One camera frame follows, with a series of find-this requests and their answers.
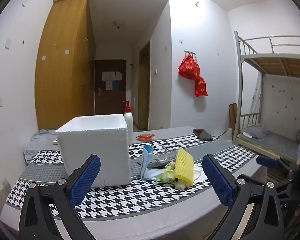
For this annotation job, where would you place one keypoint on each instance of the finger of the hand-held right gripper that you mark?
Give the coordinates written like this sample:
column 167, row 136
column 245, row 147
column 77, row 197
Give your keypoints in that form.
column 267, row 161

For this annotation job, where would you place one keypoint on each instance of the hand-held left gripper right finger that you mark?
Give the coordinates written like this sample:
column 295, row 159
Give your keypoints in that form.
column 216, row 180

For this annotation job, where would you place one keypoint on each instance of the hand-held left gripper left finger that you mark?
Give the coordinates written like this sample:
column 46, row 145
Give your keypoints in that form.
column 86, row 177

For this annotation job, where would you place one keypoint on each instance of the white tissue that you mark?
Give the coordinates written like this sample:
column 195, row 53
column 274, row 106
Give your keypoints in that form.
column 197, row 173

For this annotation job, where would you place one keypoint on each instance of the white foam box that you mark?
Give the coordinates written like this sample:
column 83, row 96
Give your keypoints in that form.
column 97, row 155

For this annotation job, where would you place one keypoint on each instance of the yellow foam fruit net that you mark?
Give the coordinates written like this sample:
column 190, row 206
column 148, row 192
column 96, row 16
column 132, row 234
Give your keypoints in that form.
column 183, row 165

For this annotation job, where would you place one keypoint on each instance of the green plastic bag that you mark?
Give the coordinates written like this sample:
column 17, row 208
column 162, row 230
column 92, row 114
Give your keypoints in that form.
column 166, row 175

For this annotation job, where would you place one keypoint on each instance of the grey sock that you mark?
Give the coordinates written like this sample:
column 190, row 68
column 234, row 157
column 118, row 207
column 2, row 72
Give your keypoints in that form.
column 156, row 164

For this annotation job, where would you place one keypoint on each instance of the blue face mask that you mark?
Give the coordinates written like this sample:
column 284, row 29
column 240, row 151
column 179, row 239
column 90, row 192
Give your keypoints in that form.
column 147, row 160

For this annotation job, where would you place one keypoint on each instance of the grey pillow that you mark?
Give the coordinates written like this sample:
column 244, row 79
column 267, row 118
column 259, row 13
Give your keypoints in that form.
column 256, row 131

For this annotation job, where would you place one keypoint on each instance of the black smartphone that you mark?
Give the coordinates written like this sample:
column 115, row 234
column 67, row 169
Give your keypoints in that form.
column 203, row 135

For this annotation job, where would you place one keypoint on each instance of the white smartphone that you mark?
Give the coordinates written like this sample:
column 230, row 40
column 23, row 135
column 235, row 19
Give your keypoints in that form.
column 55, row 142

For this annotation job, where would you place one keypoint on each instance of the wooden boards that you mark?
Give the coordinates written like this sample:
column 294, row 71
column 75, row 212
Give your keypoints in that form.
column 232, row 115

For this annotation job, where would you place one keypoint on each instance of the grey-blue quilt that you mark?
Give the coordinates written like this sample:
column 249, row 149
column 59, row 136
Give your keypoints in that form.
column 40, row 140

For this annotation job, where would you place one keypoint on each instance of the houndstooth bed sheet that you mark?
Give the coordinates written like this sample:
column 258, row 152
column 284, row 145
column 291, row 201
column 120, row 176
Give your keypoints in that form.
column 150, row 195

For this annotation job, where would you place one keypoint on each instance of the white pump bottle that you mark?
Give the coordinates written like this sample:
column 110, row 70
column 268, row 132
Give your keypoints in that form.
column 128, row 125

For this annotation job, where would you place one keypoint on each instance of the red snack packet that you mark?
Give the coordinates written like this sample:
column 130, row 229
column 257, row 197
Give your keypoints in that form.
column 145, row 137

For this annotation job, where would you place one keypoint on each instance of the metal bunk bed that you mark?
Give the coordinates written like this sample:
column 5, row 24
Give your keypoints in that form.
column 277, row 63

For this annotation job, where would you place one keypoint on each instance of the brown entrance door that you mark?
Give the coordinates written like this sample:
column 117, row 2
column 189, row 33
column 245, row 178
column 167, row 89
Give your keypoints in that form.
column 110, row 97

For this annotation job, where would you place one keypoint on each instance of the red plastic bag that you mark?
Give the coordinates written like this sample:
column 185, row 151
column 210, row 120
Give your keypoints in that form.
column 201, row 87
column 188, row 67

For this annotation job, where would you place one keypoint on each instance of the blue paper notice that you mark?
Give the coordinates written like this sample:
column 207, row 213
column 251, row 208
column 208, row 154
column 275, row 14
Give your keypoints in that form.
column 116, row 85

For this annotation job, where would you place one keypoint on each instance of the wooden side door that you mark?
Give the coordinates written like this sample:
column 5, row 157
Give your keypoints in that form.
column 143, row 92

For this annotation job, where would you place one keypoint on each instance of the white paper notice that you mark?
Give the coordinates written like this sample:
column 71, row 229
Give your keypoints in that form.
column 111, row 76

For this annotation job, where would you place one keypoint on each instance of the wooden wardrobe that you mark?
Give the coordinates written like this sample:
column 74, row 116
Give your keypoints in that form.
column 62, row 67

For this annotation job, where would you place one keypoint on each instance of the ceiling lamp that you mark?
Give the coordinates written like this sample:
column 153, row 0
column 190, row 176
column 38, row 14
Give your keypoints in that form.
column 119, row 23

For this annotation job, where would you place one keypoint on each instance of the metal wall hook rack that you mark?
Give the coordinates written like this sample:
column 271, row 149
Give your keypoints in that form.
column 190, row 52

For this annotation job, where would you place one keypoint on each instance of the white wall plate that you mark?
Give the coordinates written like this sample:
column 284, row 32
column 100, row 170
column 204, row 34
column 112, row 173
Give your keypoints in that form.
column 8, row 43

